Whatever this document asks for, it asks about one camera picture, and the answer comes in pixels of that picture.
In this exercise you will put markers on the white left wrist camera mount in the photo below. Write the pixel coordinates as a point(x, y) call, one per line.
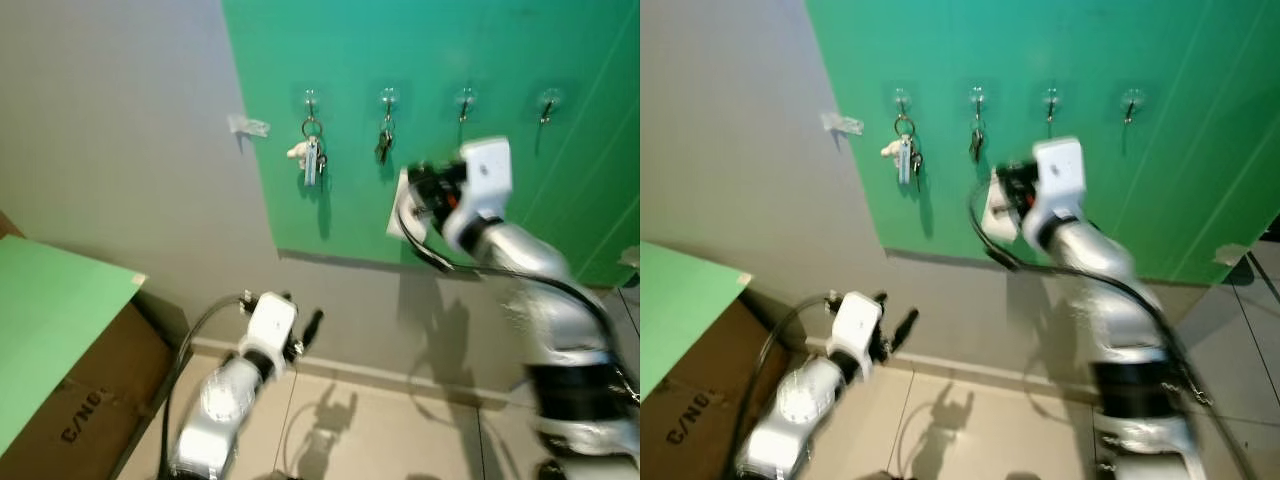
point(855, 322)
point(270, 322)

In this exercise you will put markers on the clear adhesive wall hook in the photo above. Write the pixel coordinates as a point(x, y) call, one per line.
point(1051, 99)
point(902, 98)
point(388, 97)
point(311, 98)
point(1132, 100)
point(549, 100)
point(465, 100)
point(978, 96)

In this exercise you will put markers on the clear tape strip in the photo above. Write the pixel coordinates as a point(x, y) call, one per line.
point(630, 256)
point(247, 125)
point(1232, 254)
point(842, 123)

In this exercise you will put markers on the small green board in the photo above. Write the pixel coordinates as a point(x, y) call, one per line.
point(685, 310)
point(50, 320)

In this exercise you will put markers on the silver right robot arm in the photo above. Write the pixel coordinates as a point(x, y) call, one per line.
point(560, 330)
point(1130, 320)

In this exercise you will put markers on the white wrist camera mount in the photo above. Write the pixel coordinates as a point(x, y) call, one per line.
point(270, 322)
point(855, 322)
point(1058, 170)
point(485, 170)

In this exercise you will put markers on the key bunch with white figure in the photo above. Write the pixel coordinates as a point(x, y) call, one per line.
point(904, 160)
point(311, 160)

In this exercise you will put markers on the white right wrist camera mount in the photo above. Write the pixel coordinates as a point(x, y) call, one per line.
point(485, 170)
point(1058, 170)

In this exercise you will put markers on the brown cardboard box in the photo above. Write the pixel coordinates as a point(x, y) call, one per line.
point(100, 400)
point(700, 420)

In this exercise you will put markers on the white key card tag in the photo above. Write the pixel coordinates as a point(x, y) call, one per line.
point(990, 222)
point(396, 212)

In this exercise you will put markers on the small dark key bunch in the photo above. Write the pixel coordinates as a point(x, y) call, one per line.
point(384, 148)
point(976, 145)

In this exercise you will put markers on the large green wall board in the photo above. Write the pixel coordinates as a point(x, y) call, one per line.
point(350, 220)
point(940, 220)

